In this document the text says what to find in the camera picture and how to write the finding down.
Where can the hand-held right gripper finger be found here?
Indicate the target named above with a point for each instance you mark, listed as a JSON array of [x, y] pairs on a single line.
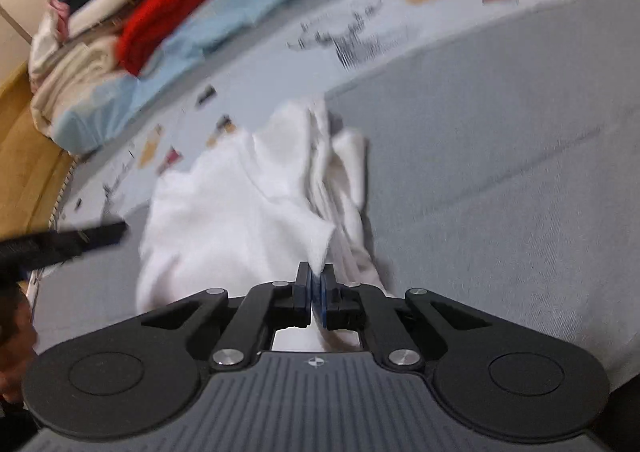
[[325, 297], [313, 297]]

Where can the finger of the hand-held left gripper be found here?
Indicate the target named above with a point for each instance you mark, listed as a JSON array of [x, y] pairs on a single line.
[[65, 242]]

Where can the white t-shirt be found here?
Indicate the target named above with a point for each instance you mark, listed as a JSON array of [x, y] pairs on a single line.
[[225, 207]]

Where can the person's left hand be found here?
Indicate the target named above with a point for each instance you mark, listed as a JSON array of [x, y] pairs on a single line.
[[17, 362]]

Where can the cream fluffy cloth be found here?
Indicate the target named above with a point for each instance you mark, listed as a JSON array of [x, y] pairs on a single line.
[[75, 67]]

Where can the pink cloth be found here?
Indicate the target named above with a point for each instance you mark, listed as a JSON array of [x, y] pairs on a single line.
[[59, 17]]

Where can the red knit sweater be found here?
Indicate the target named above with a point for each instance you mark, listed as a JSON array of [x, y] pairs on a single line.
[[165, 17]]

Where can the light blue cloth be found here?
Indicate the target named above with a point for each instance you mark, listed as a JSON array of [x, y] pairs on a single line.
[[210, 32]]

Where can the wooden bed frame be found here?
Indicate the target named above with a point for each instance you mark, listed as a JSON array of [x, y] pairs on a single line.
[[25, 157]]

